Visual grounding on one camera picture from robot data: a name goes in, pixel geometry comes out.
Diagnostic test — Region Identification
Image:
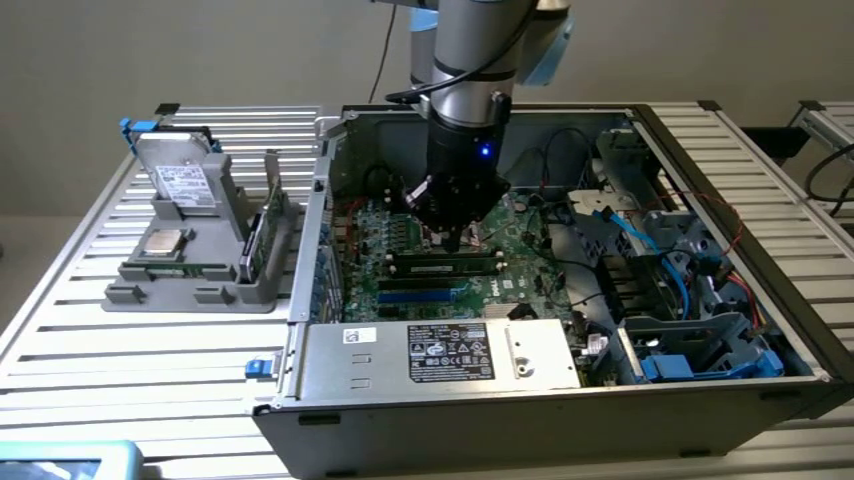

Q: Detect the blue expansion slot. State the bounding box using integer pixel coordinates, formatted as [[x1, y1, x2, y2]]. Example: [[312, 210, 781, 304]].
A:
[[377, 288, 462, 304]]

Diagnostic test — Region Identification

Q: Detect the green graphics card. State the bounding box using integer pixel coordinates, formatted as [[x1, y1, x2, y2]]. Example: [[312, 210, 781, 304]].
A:
[[238, 149, 290, 285]]

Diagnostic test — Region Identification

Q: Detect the installed black RAM stick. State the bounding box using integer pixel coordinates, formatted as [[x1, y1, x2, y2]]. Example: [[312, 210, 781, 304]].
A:
[[388, 251, 504, 276]]

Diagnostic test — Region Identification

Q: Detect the silver CPU chip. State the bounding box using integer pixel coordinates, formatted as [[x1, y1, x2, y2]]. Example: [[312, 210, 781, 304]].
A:
[[143, 229, 185, 254]]

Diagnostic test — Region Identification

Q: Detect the silver power supply unit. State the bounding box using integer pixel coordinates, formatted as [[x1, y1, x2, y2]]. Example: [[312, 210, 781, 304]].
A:
[[293, 318, 584, 401]]

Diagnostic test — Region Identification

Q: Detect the black loose cable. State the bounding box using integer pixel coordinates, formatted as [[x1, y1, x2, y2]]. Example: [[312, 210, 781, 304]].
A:
[[805, 142, 854, 219]]

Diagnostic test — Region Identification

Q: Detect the blue case latch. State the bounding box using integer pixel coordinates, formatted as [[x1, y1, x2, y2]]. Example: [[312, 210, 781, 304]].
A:
[[244, 352, 282, 381]]

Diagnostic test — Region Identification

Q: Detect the grey parts rack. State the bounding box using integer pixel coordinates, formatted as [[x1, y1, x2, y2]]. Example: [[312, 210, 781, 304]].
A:
[[101, 152, 306, 314]]

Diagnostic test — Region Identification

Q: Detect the blue SATA wire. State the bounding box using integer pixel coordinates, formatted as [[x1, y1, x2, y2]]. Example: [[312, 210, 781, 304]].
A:
[[593, 207, 660, 256]]

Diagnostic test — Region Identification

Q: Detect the blue disk bracket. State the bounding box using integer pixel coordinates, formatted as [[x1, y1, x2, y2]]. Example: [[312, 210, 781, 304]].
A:
[[118, 117, 162, 160]]

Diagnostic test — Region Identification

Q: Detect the teal box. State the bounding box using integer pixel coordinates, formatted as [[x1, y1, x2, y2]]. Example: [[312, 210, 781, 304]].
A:
[[0, 439, 143, 480]]

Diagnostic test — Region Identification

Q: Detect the green Dell motherboard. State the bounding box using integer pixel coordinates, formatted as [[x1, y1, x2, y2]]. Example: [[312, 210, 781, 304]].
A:
[[333, 192, 576, 324]]

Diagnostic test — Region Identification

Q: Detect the green RAM stick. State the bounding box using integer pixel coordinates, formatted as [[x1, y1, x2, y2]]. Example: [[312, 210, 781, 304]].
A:
[[143, 265, 210, 281]]

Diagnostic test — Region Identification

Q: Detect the open grey PC case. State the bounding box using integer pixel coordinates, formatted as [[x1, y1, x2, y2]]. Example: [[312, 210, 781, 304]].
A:
[[252, 102, 854, 480]]

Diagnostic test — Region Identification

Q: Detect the red thin wire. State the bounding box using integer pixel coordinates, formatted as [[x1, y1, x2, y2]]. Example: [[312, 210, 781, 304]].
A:
[[657, 174, 747, 261]]

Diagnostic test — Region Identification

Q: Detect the silver hard disk drive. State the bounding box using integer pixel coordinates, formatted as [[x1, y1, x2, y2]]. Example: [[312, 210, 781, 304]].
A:
[[137, 130, 222, 210]]

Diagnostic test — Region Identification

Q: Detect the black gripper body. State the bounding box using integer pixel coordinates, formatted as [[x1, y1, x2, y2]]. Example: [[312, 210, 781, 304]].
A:
[[401, 115, 513, 237]]

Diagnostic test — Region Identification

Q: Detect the blue plastic disk caddy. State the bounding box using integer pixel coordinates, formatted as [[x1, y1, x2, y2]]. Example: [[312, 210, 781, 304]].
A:
[[637, 347, 784, 385]]

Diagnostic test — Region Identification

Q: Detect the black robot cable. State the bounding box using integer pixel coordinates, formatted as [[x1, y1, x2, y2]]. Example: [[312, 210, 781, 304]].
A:
[[384, 0, 541, 105]]

